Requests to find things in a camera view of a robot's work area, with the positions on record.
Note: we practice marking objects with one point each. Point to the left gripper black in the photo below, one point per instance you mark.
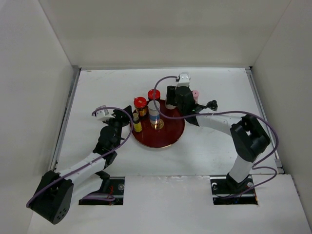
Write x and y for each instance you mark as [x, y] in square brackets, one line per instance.
[121, 116]

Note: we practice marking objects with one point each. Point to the black cap white powder bottle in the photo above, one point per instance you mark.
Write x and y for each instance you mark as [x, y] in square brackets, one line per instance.
[170, 106]

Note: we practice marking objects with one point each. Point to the small yellow label oil bottle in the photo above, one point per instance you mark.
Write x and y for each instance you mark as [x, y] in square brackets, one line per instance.
[137, 123]

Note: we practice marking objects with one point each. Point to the red lid chili sauce jar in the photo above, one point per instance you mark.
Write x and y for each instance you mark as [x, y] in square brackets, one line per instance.
[140, 104]

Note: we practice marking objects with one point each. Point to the black cap brown spice bottle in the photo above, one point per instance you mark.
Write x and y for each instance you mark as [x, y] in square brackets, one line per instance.
[212, 105]

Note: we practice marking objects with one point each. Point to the silver lid jar blue label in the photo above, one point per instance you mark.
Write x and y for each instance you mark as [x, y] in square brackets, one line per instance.
[153, 110]

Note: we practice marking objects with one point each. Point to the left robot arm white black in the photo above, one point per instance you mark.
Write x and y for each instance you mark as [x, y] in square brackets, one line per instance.
[86, 181]

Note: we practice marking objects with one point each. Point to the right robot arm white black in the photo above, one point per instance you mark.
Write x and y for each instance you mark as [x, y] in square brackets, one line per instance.
[249, 137]

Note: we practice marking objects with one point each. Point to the pink cap small bottle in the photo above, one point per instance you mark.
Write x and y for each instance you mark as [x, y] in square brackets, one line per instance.
[195, 95]

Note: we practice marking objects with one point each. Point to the red round tray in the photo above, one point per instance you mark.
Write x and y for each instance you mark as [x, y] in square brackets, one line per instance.
[167, 132]

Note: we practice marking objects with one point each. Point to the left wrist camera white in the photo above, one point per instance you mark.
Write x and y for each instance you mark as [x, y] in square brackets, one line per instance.
[102, 114]

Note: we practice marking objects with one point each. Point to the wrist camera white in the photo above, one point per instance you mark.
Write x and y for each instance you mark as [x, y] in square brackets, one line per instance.
[183, 79]
[102, 114]

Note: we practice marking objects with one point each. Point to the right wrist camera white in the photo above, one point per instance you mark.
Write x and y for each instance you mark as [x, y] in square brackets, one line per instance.
[183, 79]

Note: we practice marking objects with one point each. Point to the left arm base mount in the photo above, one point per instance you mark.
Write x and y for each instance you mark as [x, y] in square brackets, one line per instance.
[109, 191]

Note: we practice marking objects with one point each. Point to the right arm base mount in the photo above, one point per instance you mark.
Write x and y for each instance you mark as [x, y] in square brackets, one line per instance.
[223, 194]

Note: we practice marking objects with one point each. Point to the aluminium table edge rail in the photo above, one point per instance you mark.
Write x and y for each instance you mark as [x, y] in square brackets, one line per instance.
[272, 132]

